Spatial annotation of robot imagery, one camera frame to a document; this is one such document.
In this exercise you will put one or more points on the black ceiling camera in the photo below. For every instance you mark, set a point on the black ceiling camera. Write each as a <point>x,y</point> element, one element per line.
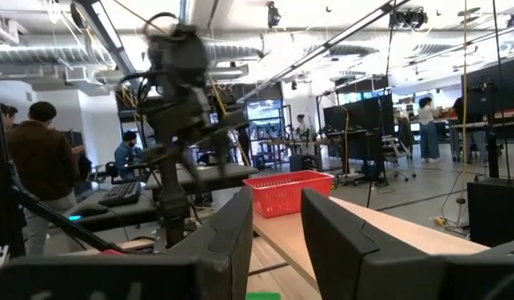
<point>408,18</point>
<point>273,14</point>

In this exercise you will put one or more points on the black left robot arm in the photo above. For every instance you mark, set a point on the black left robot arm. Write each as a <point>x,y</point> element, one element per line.
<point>175,104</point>

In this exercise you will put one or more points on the grey office chair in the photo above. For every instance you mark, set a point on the grey office chair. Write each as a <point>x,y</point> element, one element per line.
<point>396,150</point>

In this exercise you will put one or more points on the black computer keyboard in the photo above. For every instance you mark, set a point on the black computer keyboard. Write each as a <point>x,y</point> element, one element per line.
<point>121,193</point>

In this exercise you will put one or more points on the black desk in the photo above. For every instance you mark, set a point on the black desk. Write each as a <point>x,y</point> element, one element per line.
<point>223,173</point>
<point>115,214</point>

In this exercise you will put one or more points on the person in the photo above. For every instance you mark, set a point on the person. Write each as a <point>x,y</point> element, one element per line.
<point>8,114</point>
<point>125,156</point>
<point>427,129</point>
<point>44,158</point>
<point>301,125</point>
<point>458,109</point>

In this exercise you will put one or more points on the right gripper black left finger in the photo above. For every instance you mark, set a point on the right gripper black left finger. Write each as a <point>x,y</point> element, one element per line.
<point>227,250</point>

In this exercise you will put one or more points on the black cabinet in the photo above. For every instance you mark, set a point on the black cabinet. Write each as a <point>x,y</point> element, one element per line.
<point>494,212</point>

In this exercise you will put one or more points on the wooden shelf with black legs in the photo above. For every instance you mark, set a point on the wooden shelf with black legs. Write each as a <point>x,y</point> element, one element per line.
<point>406,233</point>

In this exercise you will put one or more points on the black partition panel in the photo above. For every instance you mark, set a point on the black partition panel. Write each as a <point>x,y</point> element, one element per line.
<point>356,114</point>
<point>502,87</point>

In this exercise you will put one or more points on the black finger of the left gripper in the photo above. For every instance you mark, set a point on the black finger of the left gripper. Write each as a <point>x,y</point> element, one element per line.
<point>222,154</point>
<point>190,164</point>

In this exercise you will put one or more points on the red plastic basket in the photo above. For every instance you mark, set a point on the red plastic basket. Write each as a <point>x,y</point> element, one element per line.
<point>281,193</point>
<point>111,252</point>

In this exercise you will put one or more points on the silver air duct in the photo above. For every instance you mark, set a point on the silver air duct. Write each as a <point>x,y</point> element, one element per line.
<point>40,53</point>

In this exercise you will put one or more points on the green plastic basket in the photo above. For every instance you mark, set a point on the green plastic basket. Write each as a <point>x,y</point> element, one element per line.
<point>262,296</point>

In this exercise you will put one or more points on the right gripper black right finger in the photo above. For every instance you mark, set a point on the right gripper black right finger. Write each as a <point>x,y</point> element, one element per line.
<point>344,258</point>

